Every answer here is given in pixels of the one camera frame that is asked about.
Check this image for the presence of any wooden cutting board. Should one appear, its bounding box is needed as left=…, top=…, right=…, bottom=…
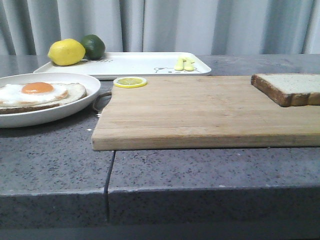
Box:
left=91, top=76, right=320, bottom=151

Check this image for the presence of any yellow lemon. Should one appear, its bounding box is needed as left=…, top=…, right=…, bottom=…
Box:
left=47, top=38, right=86, bottom=66

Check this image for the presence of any grey curtain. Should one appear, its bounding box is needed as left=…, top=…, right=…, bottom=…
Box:
left=0, top=0, right=320, bottom=55

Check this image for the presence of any metal cutting board handle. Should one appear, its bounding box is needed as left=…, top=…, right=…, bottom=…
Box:
left=92, top=90, right=112, bottom=113

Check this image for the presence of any yellow plastic fork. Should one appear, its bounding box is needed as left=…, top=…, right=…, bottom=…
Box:
left=174, top=56, right=186, bottom=71

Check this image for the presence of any white round plate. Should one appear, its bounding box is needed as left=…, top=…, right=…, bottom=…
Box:
left=0, top=72, right=101, bottom=128

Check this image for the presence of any fried egg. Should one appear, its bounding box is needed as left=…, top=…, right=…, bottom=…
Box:
left=0, top=83, right=68, bottom=107

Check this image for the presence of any white rectangular tray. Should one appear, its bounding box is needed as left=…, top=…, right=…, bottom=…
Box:
left=34, top=52, right=212, bottom=80

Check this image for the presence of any green lime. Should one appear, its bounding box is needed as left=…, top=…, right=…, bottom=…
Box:
left=80, top=34, right=106, bottom=60

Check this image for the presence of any bread slice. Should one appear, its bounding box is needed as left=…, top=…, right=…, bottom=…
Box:
left=250, top=73, right=320, bottom=107
left=0, top=82, right=87, bottom=115

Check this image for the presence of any lemon slice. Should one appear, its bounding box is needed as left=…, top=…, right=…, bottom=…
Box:
left=113, top=76, right=148, bottom=89

